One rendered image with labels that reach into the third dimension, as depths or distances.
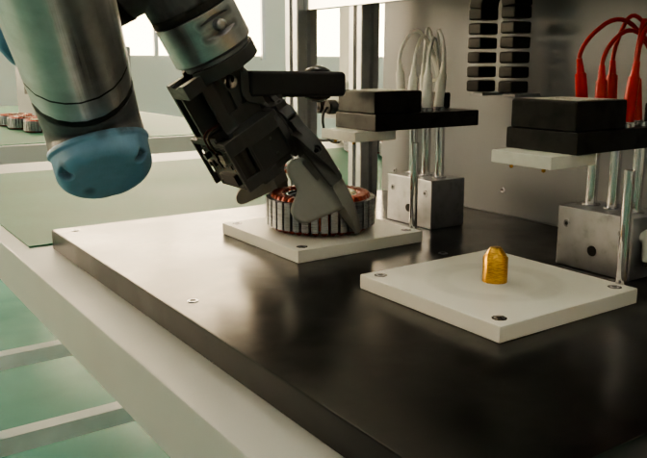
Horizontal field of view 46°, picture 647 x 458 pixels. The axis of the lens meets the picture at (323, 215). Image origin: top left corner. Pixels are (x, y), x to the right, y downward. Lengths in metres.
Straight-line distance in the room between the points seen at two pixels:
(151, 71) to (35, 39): 5.01
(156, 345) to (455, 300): 0.22
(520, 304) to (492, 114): 0.42
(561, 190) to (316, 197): 0.30
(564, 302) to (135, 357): 0.30
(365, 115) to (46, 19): 0.39
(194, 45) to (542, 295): 0.35
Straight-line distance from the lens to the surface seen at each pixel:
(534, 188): 0.90
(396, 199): 0.87
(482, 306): 0.54
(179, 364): 0.53
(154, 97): 5.52
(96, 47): 0.52
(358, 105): 0.79
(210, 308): 0.57
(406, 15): 1.05
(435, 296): 0.56
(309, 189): 0.71
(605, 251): 0.69
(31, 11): 0.48
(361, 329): 0.52
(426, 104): 0.83
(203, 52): 0.67
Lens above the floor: 0.95
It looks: 11 degrees down
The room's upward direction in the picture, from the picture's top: straight up
